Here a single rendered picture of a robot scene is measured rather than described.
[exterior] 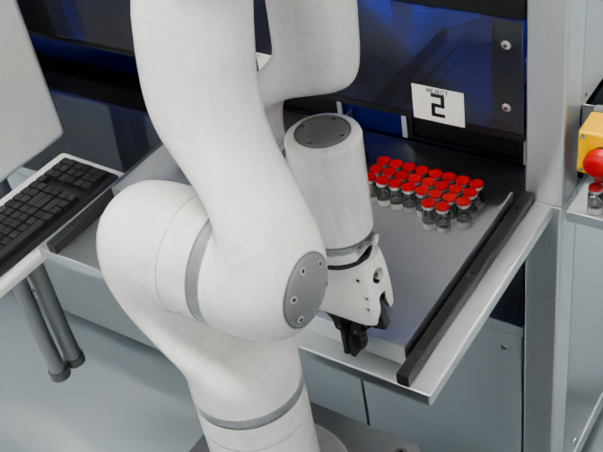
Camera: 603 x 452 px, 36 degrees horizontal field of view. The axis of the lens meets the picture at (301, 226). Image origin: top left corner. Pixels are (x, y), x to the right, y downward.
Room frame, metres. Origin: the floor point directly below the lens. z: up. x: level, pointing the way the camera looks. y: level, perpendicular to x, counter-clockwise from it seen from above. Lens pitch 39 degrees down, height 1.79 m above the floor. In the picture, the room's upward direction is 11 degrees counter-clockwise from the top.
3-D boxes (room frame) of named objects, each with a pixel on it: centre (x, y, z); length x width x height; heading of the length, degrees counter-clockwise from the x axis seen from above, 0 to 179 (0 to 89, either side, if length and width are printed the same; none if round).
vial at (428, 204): (1.07, -0.19, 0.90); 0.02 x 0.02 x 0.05
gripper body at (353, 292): (0.83, -0.04, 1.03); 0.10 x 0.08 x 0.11; 51
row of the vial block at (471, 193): (1.13, -0.19, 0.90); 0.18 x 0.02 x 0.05; 50
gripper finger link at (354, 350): (0.82, -0.05, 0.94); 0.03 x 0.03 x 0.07; 51
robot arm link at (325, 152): (0.84, -0.04, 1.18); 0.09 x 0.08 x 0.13; 51
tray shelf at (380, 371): (1.16, 0.00, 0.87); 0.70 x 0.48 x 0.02; 50
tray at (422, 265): (1.02, -0.11, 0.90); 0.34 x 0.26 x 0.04; 140
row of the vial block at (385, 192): (1.11, -0.18, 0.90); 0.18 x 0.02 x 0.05; 50
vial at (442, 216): (1.05, -0.21, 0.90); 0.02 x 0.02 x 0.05
